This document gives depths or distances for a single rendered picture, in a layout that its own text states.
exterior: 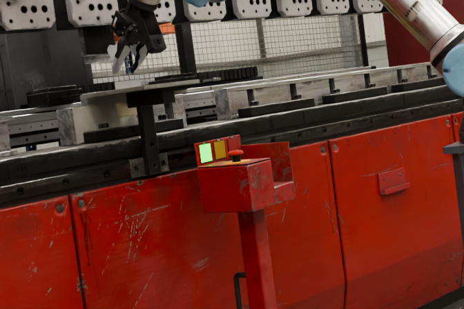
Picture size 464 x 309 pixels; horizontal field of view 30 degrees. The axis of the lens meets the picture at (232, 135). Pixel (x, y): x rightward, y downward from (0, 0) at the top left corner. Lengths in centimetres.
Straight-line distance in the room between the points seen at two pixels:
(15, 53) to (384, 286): 143
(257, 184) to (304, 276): 59
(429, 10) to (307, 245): 102
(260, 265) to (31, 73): 103
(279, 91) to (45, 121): 75
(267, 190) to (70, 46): 101
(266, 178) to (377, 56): 810
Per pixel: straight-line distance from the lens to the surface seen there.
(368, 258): 289
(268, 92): 272
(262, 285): 225
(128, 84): 227
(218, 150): 227
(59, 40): 289
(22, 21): 218
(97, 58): 234
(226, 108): 260
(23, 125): 247
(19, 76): 280
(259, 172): 215
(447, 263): 332
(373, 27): 1022
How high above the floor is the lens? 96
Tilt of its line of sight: 3 degrees down
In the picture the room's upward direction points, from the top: 7 degrees counter-clockwise
